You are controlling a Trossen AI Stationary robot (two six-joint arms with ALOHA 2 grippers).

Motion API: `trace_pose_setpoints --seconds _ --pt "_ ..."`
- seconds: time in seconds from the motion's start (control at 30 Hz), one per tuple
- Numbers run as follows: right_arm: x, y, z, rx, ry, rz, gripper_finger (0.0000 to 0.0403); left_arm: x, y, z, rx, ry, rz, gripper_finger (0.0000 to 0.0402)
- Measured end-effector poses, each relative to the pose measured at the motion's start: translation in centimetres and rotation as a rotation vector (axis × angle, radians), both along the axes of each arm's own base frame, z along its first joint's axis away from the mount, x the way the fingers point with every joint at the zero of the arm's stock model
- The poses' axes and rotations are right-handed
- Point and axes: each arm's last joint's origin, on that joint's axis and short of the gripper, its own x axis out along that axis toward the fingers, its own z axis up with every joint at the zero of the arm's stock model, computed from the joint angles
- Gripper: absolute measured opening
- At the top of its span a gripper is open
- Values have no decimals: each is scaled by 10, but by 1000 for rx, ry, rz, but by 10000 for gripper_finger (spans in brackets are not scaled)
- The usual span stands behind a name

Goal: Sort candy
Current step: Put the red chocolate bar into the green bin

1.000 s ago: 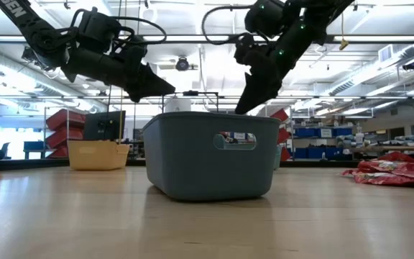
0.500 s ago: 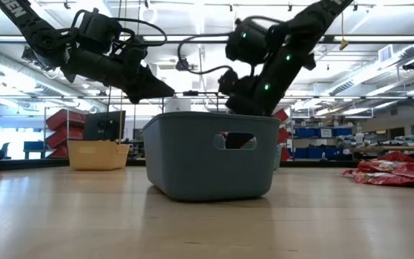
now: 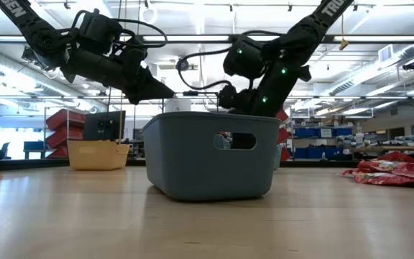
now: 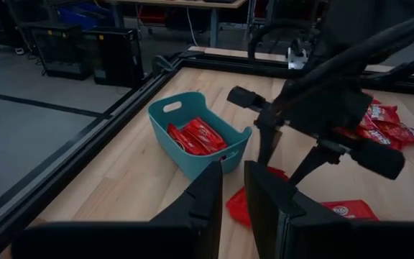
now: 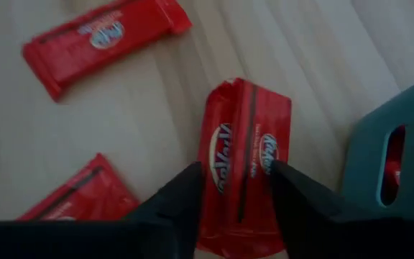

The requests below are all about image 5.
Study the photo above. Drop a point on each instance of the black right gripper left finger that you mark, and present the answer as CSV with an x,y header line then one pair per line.
x,y
138,241

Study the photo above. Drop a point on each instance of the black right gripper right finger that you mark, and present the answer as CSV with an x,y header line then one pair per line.
x,y
336,237

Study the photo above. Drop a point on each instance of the red KitKat bar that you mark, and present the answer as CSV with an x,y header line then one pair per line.
x,y
394,169
243,118
92,190
99,46

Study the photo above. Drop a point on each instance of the teal plastic bin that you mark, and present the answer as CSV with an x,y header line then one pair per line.
x,y
365,162

